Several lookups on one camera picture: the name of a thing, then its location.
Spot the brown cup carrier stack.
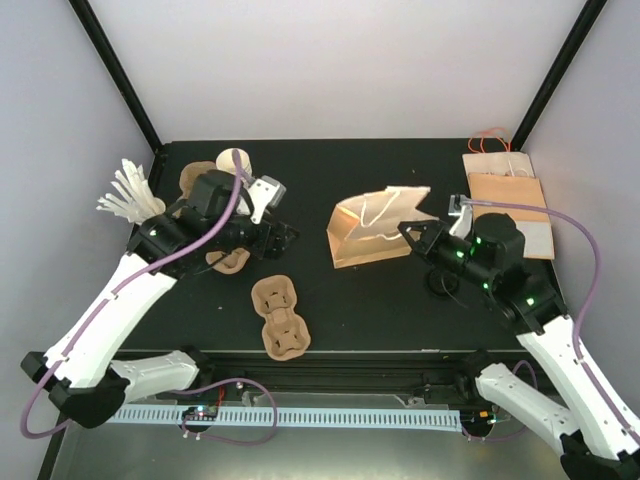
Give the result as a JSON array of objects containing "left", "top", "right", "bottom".
[{"left": 179, "top": 161, "right": 217, "bottom": 199}]

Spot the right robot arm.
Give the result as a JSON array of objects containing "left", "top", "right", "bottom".
[{"left": 398, "top": 213, "right": 639, "bottom": 479}]

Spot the right black frame post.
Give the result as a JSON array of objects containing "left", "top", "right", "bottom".
[{"left": 511, "top": 0, "right": 608, "bottom": 151}]

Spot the small brown cup carrier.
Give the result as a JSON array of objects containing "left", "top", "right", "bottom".
[{"left": 205, "top": 248, "right": 251, "bottom": 275}]

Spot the brown two-cup carrier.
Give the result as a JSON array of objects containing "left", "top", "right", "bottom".
[{"left": 251, "top": 275, "right": 311, "bottom": 362}]

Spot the light blue cable duct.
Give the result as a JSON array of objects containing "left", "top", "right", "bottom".
[{"left": 109, "top": 404, "right": 462, "bottom": 433}]

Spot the black frame post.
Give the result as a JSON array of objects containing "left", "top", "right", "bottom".
[
  {"left": 511, "top": 0, "right": 608, "bottom": 151},
  {"left": 68, "top": 0, "right": 163, "bottom": 153}
]

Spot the purple cable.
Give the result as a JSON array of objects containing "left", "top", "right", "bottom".
[
  {"left": 19, "top": 148, "right": 254, "bottom": 440},
  {"left": 467, "top": 198, "right": 640, "bottom": 451}
]

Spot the cup of white stirrers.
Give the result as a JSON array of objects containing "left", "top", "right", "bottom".
[{"left": 96, "top": 158, "right": 166, "bottom": 226}]

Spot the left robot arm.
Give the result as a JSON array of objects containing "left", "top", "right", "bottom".
[{"left": 21, "top": 170, "right": 299, "bottom": 429}]

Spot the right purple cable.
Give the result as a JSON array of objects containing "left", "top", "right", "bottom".
[{"left": 467, "top": 198, "right": 640, "bottom": 451}]

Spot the flat brown paper bag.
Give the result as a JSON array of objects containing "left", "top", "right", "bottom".
[{"left": 468, "top": 173, "right": 555, "bottom": 260}]

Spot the brown paper bag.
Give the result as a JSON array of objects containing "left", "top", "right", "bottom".
[
  {"left": 468, "top": 173, "right": 555, "bottom": 260},
  {"left": 326, "top": 186, "right": 432, "bottom": 269}
]

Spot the left black frame post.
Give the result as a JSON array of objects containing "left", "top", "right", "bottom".
[{"left": 68, "top": 0, "right": 163, "bottom": 153}]

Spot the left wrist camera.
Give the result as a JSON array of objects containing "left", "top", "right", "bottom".
[{"left": 248, "top": 175, "right": 286, "bottom": 224}]

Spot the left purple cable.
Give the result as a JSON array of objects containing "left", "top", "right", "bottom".
[{"left": 19, "top": 148, "right": 254, "bottom": 440}]

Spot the orange bag handle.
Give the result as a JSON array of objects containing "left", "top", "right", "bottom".
[{"left": 467, "top": 126, "right": 512, "bottom": 154}]

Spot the stack of paper cups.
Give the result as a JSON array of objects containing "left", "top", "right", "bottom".
[{"left": 215, "top": 148, "right": 255, "bottom": 217}]

